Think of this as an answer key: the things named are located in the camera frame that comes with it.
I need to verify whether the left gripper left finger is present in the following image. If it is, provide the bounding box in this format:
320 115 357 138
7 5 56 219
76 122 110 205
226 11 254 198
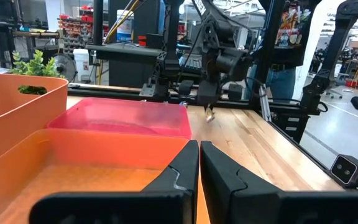
29 139 200 224

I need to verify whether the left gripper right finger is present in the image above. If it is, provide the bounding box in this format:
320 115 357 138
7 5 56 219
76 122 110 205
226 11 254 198
200 140 358 224

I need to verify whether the silver metal strut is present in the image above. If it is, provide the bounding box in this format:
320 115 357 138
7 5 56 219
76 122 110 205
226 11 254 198
258 83 273 123

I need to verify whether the person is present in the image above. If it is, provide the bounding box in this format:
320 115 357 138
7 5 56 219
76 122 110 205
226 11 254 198
250 0 312 100

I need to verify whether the black drawer unit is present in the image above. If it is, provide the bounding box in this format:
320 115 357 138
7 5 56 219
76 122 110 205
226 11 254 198
272 111 311 144

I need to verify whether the black work table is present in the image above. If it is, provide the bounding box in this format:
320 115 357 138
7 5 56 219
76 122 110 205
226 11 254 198
85 43 164 89

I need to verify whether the translucent pink shallow bin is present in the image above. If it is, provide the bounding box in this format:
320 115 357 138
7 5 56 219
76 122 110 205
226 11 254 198
46 97 193 140

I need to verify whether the blue white container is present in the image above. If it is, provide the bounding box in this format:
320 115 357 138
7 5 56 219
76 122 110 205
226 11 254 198
116 9 135 43

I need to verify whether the translucent orange shallow bin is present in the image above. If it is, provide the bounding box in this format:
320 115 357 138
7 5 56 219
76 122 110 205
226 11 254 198
0 128 211 224

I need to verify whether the white bucket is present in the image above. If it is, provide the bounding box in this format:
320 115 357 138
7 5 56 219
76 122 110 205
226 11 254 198
72 49 98 82

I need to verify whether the parts shelf with red bins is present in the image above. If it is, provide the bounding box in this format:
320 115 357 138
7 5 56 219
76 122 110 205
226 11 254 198
57 12 94 57

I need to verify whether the round metal fan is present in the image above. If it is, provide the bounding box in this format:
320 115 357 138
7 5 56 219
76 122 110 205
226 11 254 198
53 53 78 82

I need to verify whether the small green potted plant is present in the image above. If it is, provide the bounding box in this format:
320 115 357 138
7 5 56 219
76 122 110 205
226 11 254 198
9 49 63 96

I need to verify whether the silver corner bracket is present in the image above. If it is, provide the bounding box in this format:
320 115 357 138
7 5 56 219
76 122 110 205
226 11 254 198
139 82 157 98

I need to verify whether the black aluminium rig frame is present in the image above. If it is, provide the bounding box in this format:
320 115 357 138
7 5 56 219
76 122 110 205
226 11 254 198
68 0 358 192

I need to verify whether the yellow cable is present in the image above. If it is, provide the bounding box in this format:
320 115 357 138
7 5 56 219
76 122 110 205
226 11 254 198
97 0 145 85

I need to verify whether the black table-level camera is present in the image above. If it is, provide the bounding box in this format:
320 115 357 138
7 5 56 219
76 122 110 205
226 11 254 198
330 154 358 189

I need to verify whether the orange plastic basket with handles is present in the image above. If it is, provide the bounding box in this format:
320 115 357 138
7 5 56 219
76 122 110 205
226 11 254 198
0 73 70 170

